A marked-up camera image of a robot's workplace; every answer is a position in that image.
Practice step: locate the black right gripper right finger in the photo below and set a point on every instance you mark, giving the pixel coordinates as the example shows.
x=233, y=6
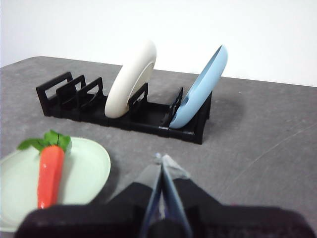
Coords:
x=235, y=220

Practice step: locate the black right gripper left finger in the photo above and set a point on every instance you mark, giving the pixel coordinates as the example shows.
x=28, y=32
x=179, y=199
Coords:
x=99, y=218

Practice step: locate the green plate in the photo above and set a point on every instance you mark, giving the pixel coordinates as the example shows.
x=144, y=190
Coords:
x=81, y=168

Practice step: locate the orange carrot with green leaves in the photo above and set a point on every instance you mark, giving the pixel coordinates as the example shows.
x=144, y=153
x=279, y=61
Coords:
x=50, y=173

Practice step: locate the black plate rack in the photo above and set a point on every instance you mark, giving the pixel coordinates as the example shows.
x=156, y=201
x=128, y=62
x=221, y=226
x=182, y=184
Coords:
x=146, y=121

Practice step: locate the blue plate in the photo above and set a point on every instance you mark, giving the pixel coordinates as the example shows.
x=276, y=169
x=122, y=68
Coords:
x=198, y=99

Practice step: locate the cream plate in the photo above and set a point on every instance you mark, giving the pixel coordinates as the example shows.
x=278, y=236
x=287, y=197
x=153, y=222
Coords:
x=128, y=81

